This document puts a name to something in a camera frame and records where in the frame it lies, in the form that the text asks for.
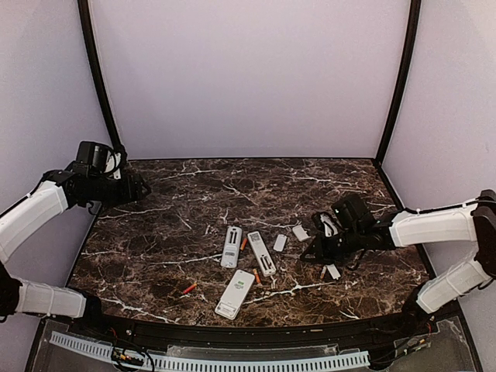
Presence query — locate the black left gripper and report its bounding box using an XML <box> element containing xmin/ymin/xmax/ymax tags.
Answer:
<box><xmin>89</xmin><ymin>173</ymin><xmax>150</xmax><ymax>208</ymax></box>

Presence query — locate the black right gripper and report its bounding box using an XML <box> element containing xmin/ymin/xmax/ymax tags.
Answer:
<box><xmin>301</xmin><ymin>226</ymin><xmax>363</xmax><ymax>265</ymax></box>

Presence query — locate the white battery cover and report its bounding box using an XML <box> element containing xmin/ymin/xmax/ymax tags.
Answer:
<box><xmin>292</xmin><ymin>225</ymin><xmax>311</xmax><ymax>242</ymax></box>
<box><xmin>325</xmin><ymin>264</ymin><xmax>341</xmax><ymax>280</ymax></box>
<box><xmin>273</xmin><ymin>234</ymin><xmax>288</xmax><ymax>252</ymax></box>

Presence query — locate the white remote with QR label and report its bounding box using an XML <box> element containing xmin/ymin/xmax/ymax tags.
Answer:
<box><xmin>247</xmin><ymin>231</ymin><xmax>277</xmax><ymax>277</ymax></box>

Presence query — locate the orange battery of QR remote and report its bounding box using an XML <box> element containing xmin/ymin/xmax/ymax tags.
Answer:
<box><xmin>253</xmin><ymin>268</ymin><xmax>261</xmax><ymax>284</ymax></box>

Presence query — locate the orange AA battery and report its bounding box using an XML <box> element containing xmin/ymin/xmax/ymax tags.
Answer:
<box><xmin>240</xmin><ymin>238</ymin><xmax>248</xmax><ymax>251</ymax></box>

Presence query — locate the white remote with battery compartment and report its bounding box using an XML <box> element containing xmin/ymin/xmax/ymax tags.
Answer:
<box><xmin>220</xmin><ymin>226</ymin><xmax>243</xmax><ymax>268</ymax></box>

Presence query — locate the white remote with green buttons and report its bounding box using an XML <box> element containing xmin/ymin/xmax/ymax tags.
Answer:
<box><xmin>214</xmin><ymin>270</ymin><xmax>255</xmax><ymax>320</ymax></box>

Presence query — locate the red battery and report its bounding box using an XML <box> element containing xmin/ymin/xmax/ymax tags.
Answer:
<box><xmin>182</xmin><ymin>283</ymin><xmax>198</xmax><ymax>295</ymax></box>

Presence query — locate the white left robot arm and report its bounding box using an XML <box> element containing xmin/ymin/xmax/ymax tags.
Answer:
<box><xmin>1</xmin><ymin>170</ymin><xmax>151</xmax><ymax>338</ymax></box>

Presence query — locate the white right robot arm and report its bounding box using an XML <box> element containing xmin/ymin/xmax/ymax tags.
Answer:
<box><xmin>300</xmin><ymin>189</ymin><xmax>495</xmax><ymax>336</ymax></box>

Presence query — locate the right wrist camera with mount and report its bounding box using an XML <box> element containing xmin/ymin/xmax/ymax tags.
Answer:
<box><xmin>312</xmin><ymin>193</ymin><xmax>376</xmax><ymax>238</ymax></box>

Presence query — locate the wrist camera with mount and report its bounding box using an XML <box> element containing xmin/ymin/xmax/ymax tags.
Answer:
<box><xmin>71</xmin><ymin>141</ymin><xmax>126</xmax><ymax>180</ymax></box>
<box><xmin>312</xmin><ymin>193</ymin><xmax>376</xmax><ymax>238</ymax></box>

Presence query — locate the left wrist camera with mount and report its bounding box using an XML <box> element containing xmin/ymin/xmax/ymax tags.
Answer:
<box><xmin>71</xmin><ymin>141</ymin><xmax>126</xmax><ymax>180</ymax></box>

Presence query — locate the white slotted cable duct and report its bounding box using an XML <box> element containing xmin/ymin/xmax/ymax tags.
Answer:
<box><xmin>49</xmin><ymin>331</ymin><xmax>370</xmax><ymax>371</ymax></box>

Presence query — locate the black curved front rail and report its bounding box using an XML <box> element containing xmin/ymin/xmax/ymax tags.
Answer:
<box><xmin>33</xmin><ymin>303</ymin><xmax>466</xmax><ymax>350</ymax></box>

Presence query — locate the black left rear frame post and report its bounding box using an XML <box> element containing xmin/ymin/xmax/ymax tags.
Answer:
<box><xmin>77</xmin><ymin>0</ymin><xmax>127</xmax><ymax>158</ymax></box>

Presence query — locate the black frame post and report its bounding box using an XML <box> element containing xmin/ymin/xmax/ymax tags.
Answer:
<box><xmin>374</xmin><ymin>0</ymin><xmax>422</xmax><ymax>168</ymax></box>
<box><xmin>77</xmin><ymin>0</ymin><xmax>127</xmax><ymax>158</ymax></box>

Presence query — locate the black right rear frame post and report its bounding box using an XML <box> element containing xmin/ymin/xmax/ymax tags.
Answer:
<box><xmin>374</xmin><ymin>0</ymin><xmax>422</xmax><ymax>168</ymax></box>

